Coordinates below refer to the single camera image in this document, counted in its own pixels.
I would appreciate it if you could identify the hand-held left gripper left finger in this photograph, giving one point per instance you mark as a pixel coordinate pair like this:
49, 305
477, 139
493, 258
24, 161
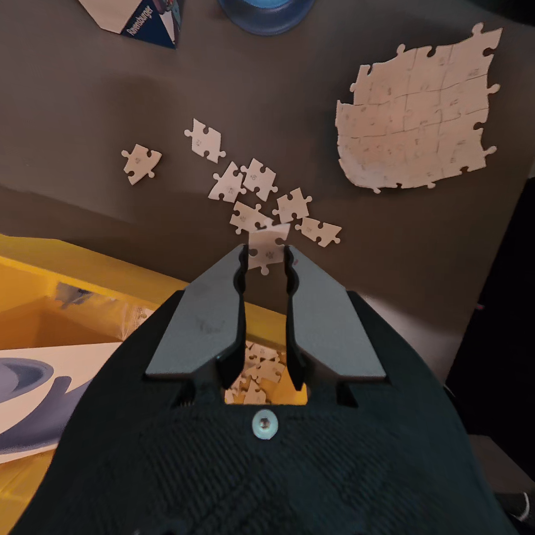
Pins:
200, 326

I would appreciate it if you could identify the white card with blue ears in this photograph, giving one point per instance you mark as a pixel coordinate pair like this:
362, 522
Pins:
62, 361

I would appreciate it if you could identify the yellow plastic bin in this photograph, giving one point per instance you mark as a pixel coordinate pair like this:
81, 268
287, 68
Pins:
83, 267

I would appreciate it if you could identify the clear printed plastic bag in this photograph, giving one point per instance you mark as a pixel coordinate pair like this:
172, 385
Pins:
96, 301

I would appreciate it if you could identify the single numbered puzzle piece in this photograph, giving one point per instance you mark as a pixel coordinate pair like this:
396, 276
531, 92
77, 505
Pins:
267, 242

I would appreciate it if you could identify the colourful cartoon puzzle box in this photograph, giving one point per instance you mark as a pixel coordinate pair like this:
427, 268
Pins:
138, 21

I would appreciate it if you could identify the blue round plastic stand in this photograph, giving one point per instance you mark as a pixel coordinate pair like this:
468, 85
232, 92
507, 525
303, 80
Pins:
267, 21

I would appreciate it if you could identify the scatter of puzzle pieces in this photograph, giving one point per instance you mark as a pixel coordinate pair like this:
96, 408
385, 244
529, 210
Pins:
204, 140

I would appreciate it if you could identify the pile of white puzzle pieces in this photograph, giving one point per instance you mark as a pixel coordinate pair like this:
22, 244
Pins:
261, 363

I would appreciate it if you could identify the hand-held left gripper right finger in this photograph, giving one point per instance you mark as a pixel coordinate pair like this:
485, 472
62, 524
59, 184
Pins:
330, 330

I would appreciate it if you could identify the assembled curved puzzle section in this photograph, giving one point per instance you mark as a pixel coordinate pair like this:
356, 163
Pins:
418, 125

